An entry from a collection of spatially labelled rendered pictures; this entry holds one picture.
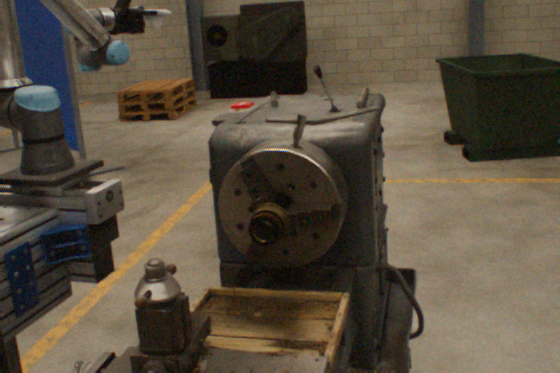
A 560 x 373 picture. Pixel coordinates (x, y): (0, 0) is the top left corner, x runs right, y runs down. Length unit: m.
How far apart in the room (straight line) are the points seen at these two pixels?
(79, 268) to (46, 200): 0.21
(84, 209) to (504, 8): 10.16
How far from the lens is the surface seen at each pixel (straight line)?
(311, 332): 1.44
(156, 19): 2.24
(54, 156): 1.88
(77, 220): 1.85
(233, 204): 1.63
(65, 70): 6.49
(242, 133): 1.76
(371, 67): 11.50
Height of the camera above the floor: 1.59
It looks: 15 degrees down
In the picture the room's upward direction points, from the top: 4 degrees counter-clockwise
